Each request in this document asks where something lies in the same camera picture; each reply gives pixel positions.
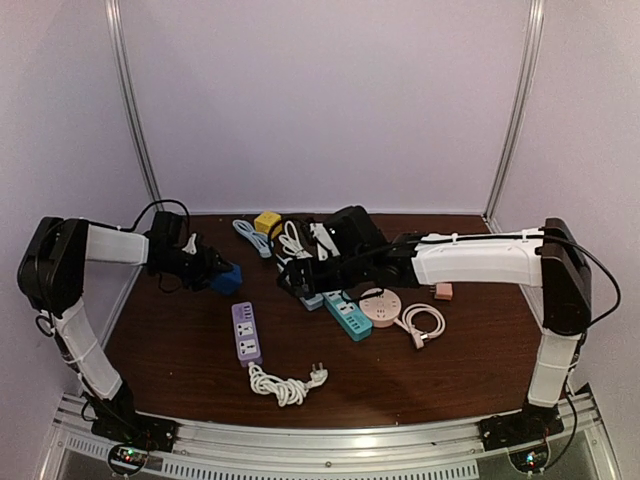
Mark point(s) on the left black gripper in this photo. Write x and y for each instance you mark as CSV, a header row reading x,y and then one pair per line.
x,y
207,265

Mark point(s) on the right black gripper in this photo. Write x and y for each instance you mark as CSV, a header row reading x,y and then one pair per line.
x,y
295,269

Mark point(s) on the pink round socket base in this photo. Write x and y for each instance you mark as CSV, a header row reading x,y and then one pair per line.
x,y
381,306

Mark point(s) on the dark blue cube adapter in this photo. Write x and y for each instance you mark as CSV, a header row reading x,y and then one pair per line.
x,y
229,282

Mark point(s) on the small peach plug adapter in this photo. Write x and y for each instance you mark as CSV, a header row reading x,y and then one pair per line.
x,y
442,291

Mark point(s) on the yellow cube adapter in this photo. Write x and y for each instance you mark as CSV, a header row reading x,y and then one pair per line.
x,y
268,222

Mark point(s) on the purple power strip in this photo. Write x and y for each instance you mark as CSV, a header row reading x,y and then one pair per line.
x,y
247,343

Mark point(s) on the teal power strip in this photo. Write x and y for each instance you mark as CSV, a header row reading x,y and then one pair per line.
x,y
348,315

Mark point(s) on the grey-blue power strip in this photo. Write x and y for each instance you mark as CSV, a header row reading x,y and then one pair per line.
x,y
311,304

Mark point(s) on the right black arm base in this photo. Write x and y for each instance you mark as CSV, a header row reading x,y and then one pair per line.
x,y
531,423

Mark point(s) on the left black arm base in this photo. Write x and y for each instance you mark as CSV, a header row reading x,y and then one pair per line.
x,y
117,420

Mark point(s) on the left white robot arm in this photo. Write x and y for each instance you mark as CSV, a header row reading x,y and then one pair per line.
x,y
52,276

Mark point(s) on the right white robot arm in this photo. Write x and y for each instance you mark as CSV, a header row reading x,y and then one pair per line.
x,y
545,258

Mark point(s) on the aluminium front rail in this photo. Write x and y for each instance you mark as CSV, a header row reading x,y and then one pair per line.
x,y
441,450

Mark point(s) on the left aluminium frame post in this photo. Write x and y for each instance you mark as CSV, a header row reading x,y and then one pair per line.
x,y
127,89

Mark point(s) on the aluminium frame post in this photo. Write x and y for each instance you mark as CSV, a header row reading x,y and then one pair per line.
x,y
534,28
127,89

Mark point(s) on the right aluminium frame post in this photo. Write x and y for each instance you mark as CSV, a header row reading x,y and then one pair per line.
x,y
534,28

